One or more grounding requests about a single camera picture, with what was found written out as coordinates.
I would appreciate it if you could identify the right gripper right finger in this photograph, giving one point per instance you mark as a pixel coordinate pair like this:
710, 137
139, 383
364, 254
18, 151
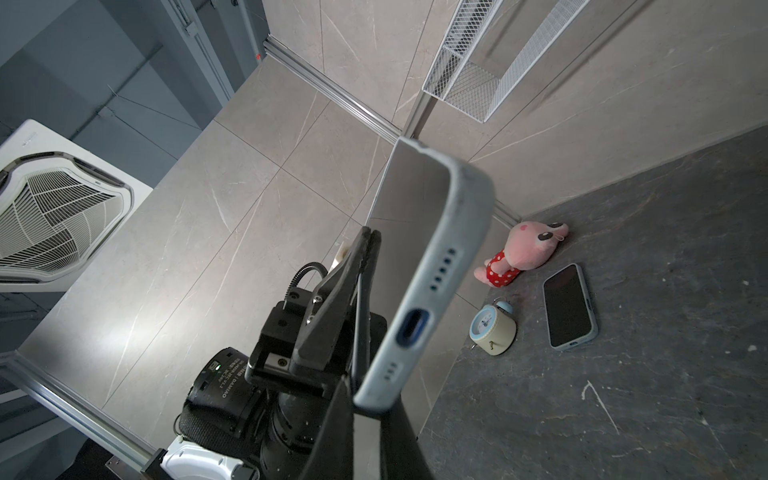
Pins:
400, 455

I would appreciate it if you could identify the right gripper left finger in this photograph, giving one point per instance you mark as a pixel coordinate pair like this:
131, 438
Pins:
332, 457

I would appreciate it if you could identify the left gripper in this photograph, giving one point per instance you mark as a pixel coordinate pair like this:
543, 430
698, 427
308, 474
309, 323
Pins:
307, 357

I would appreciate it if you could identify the phone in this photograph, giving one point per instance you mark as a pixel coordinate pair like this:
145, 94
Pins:
433, 212
570, 317

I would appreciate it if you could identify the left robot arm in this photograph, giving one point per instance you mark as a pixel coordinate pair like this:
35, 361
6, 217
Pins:
285, 411

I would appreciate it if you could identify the small cream alarm clock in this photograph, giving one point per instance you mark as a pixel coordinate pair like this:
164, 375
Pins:
493, 328

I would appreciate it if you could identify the pink plush toy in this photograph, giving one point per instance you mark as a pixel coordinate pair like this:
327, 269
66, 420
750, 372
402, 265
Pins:
529, 245

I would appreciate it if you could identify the ceiling air conditioner unit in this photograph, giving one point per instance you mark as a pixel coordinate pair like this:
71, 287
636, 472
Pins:
60, 204

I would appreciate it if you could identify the white wire mesh basket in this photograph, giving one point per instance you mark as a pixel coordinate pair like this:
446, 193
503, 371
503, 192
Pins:
490, 47

